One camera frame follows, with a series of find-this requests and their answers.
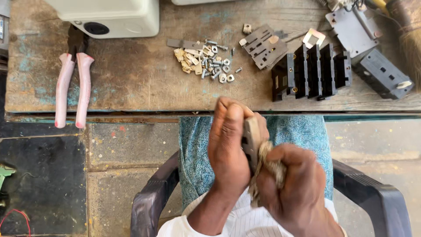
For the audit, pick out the person's right fingers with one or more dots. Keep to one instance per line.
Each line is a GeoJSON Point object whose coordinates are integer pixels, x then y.
{"type": "Point", "coordinates": [279, 154]}

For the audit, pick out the dark grey plastic block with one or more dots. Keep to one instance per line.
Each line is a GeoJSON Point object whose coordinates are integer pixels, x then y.
{"type": "Point", "coordinates": [381, 74]}

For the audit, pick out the black ribbed contactor body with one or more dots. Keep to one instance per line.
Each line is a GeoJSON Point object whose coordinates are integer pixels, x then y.
{"type": "Point", "coordinates": [312, 72]}

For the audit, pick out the small beige plastic piece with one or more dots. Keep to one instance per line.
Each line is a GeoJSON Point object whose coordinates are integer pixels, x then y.
{"type": "Point", "coordinates": [247, 28]}

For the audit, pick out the person's right hand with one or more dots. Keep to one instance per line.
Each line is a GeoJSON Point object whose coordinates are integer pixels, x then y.
{"type": "Point", "coordinates": [296, 187]}

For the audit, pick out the person's left fingers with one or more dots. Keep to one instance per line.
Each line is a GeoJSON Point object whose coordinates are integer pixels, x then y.
{"type": "Point", "coordinates": [232, 110]}

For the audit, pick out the flat grey metal strip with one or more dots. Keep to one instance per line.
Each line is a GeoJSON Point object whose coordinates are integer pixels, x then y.
{"type": "Point", "coordinates": [182, 43]}

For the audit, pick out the grey slotted plastic plate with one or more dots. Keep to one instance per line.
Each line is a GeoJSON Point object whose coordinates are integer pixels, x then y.
{"type": "Point", "coordinates": [263, 47]}

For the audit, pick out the person's white striped shirt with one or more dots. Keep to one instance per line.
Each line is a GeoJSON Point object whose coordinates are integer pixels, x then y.
{"type": "Point", "coordinates": [250, 220]}

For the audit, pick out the square metal bracket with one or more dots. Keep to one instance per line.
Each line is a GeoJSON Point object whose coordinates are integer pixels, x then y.
{"type": "Point", "coordinates": [317, 34]}

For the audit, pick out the dark plastic armchair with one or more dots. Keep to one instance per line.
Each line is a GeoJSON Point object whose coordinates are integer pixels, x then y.
{"type": "Point", "coordinates": [371, 197]}

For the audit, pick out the pile of screws and nuts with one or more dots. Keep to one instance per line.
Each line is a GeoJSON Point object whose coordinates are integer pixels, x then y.
{"type": "Point", "coordinates": [217, 65]}

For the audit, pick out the pile of brass contact pieces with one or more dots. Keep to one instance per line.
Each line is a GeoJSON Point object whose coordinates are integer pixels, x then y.
{"type": "Point", "coordinates": [189, 61]}

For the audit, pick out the person's blue patterned trousers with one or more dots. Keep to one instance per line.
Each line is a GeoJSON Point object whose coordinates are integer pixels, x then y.
{"type": "Point", "coordinates": [197, 154]}

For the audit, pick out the grey device at bench edge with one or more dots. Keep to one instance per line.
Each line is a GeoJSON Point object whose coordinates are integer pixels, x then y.
{"type": "Point", "coordinates": [3, 33]}

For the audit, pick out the brown straw broom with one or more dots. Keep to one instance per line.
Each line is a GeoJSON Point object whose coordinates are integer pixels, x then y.
{"type": "Point", "coordinates": [409, 29]}

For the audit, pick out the white plastic appliance housing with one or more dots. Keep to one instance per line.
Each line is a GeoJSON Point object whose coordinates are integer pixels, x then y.
{"type": "Point", "coordinates": [108, 14]}

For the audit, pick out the grey plastic contactor part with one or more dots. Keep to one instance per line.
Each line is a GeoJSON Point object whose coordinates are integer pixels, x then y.
{"type": "Point", "coordinates": [251, 138]}

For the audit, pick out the green plastic object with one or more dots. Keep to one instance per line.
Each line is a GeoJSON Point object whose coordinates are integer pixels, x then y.
{"type": "Point", "coordinates": [5, 174]}

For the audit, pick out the grey plastic cover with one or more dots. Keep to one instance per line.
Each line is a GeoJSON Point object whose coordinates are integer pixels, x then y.
{"type": "Point", "coordinates": [352, 33]}

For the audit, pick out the person's left hand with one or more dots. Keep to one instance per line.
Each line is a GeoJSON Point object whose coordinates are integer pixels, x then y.
{"type": "Point", "coordinates": [227, 154]}

